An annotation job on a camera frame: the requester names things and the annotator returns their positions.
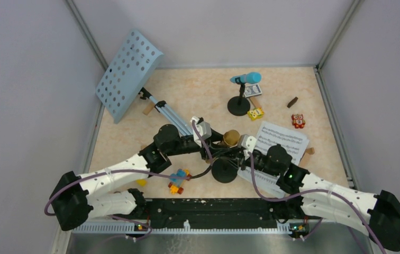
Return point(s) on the yellow toy brick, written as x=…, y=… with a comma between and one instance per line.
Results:
x=141, y=182

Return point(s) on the sheet music page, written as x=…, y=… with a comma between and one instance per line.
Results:
x=264, y=182
x=295, y=143

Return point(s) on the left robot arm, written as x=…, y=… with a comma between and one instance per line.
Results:
x=78, y=198

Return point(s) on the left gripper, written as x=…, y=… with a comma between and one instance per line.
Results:
x=215, y=138

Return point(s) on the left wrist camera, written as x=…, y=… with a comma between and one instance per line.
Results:
x=200, y=129

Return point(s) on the dark brown wooden block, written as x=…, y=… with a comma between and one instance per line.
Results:
x=292, y=102

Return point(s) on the blue music stand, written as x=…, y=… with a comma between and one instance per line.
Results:
x=126, y=75

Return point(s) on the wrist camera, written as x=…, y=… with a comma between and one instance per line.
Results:
x=247, y=143
x=200, y=129

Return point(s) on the blue card box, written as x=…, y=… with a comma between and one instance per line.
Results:
x=252, y=90

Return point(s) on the light wooden block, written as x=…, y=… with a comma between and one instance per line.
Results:
x=148, y=109

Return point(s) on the black microphone stand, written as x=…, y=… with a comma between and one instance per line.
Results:
x=225, y=164
x=239, y=105

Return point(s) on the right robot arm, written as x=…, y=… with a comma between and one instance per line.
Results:
x=375, y=215

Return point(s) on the yellow owl toy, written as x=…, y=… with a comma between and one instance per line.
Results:
x=256, y=113

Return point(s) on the blue toy microphone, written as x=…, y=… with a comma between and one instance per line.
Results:
x=249, y=78

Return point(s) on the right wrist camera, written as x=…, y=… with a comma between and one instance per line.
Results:
x=247, y=143

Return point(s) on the wooden block pair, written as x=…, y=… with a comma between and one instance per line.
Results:
x=310, y=151

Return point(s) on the toy block car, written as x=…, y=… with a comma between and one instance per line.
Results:
x=177, y=180

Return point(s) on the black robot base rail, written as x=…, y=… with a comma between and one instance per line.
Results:
x=216, y=213

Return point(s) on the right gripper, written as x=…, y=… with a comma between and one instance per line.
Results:
x=243, y=162

